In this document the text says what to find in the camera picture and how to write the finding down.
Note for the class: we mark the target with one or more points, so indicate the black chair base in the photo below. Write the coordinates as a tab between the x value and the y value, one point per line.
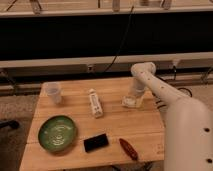
13	124

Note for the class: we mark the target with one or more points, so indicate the black rectangular sponge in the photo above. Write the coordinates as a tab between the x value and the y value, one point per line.
95	142

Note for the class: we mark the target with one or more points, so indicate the green ceramic bowl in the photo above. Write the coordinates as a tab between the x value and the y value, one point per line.
57	133

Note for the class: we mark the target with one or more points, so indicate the white tube bottle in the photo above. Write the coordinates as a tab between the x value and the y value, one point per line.
95	104

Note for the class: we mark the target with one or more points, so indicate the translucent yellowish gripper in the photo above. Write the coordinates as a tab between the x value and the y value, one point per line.
135	100

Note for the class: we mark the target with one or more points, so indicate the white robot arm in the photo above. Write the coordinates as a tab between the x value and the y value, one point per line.
188	123

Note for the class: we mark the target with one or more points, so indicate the white ceramic cup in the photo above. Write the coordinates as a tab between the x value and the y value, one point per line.
53	91

